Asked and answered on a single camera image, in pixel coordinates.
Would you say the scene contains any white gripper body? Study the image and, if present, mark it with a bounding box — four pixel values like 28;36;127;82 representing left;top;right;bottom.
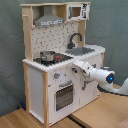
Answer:
72;61;93;79

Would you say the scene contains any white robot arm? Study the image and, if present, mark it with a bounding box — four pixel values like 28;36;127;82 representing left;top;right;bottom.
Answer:
73;61;128;96

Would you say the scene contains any wooden toy kitchen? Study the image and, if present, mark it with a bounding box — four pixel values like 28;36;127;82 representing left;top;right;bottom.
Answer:
22;2;105;127

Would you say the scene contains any grey toy sink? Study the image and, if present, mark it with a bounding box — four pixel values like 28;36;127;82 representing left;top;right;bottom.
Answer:
66;47;94;56

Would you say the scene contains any black toy faucet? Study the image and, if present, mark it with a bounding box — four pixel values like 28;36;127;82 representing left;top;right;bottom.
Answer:
67;33;82;49

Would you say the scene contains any black stovetop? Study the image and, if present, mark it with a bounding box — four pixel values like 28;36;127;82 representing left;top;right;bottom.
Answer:
34;53;71;66

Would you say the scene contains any small silver pot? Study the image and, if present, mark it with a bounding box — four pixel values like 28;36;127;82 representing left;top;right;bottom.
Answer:
40;51;55;61

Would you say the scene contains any toy oven door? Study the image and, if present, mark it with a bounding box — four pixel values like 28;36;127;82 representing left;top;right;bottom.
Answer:
56;85;73;111

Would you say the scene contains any toy microwave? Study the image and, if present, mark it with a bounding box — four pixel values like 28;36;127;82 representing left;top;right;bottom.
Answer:
67;3;90;21

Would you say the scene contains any grey range hood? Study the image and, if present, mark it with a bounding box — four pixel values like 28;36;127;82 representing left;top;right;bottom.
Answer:
35;5;64;27

